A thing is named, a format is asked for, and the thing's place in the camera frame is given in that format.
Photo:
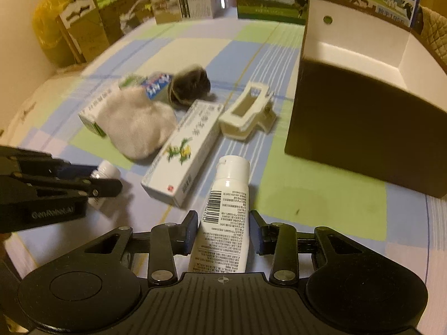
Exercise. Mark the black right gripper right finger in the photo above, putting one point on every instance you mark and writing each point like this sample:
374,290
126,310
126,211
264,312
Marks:
278,240

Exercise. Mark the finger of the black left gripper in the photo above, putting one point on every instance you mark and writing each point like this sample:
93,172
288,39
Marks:
95,187
71,171

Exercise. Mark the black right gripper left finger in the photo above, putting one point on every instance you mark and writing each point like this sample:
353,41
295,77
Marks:
169,240

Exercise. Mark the small white bottle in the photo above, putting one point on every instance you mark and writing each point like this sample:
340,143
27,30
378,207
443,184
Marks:
104,170

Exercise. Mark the white lotion tube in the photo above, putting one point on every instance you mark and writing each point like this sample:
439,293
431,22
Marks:
222,241

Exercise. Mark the long white green box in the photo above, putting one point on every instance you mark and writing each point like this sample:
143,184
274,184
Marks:
89,114

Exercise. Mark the white green medicine box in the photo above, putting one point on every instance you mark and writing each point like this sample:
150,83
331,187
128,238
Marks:
174,169

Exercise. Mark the beige sock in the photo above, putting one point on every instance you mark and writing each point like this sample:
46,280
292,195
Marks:
136,125

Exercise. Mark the blue gum blister pack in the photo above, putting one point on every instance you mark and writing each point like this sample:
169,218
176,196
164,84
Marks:
156,85

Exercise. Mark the cream plastic hair claw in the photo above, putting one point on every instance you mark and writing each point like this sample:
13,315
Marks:
252,110

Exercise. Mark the dark fuzzy scrunchie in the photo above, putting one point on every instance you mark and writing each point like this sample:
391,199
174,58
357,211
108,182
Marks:
188,85

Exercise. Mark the yellow plastic bag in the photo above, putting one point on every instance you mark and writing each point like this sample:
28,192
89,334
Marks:
48,33

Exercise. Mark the stacked cardboard boxes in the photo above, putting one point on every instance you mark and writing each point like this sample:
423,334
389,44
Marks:
89,27

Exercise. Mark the brown storage box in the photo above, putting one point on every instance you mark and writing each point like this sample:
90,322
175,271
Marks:
370,98

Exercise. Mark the quilted beige chair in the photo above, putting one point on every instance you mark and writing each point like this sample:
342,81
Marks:
432,27

